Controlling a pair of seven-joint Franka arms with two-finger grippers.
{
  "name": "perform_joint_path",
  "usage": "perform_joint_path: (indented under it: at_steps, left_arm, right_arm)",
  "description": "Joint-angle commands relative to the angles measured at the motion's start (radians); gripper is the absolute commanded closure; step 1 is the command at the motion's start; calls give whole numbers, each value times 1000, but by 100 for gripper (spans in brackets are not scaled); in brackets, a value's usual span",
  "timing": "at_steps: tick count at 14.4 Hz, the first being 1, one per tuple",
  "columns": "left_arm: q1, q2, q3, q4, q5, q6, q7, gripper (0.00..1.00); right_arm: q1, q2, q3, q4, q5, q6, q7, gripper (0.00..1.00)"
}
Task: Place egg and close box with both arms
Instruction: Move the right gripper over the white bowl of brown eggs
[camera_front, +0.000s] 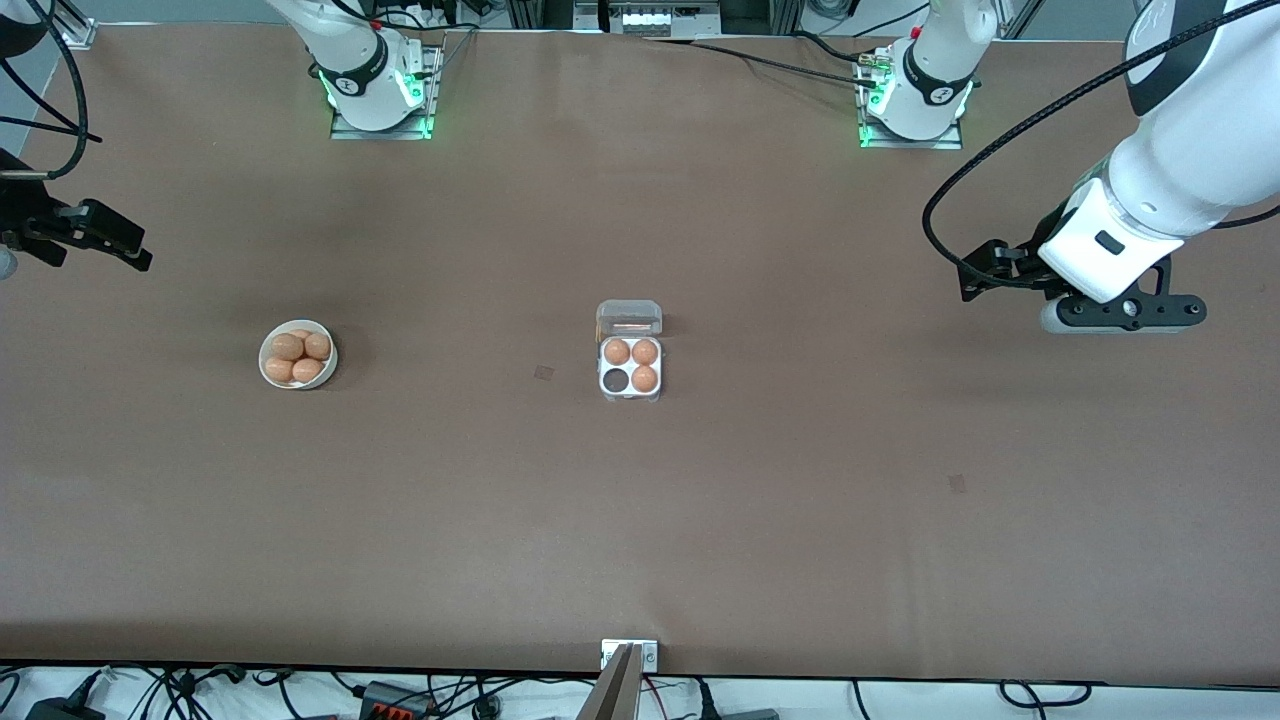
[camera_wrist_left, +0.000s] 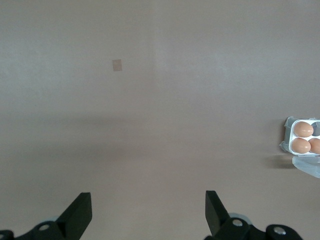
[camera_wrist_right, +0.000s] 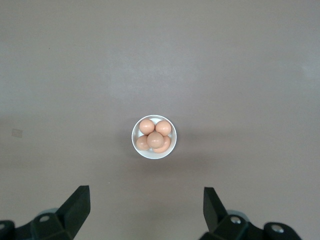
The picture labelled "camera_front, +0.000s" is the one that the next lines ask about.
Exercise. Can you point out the white ceramic bowl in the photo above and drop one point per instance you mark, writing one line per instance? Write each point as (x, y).
(268, 352)

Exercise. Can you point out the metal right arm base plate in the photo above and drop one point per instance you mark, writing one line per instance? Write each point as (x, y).
(350, 133)

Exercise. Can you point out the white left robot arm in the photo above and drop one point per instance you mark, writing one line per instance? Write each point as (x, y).
(1170, 180)

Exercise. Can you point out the aluminium corner profile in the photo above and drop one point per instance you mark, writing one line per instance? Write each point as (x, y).
(78, 28)

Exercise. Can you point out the small metal bracket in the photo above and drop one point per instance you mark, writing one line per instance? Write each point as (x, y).
(651, 655)

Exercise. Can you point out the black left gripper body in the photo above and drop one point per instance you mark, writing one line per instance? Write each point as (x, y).
(1022, 264)

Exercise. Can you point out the black power adapter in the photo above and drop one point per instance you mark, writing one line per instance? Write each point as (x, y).
(62, 710)

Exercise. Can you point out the red and black power strip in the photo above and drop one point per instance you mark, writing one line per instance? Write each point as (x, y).
(395, 700)

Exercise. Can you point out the aluminium camera mount bar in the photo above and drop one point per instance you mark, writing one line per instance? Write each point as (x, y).
(612, 690)

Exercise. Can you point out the clear plastic egg box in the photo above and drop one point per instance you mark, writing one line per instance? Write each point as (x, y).
(629, 318)

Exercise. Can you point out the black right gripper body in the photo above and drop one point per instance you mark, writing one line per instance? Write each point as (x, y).
(30, 222)

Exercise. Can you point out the white terminal block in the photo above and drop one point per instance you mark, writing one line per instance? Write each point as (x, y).
(647, 20)

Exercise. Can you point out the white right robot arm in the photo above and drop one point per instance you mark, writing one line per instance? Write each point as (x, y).
(365, 80)

